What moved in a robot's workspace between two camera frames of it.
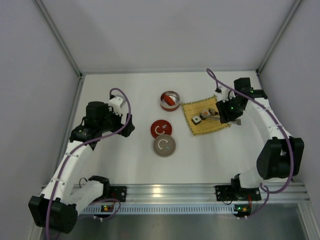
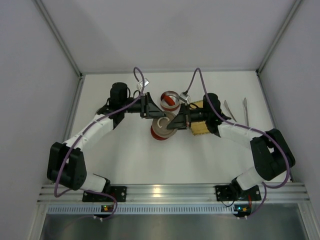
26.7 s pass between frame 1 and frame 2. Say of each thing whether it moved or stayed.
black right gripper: moved
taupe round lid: moved
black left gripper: moved
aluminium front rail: stayed
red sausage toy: stayed
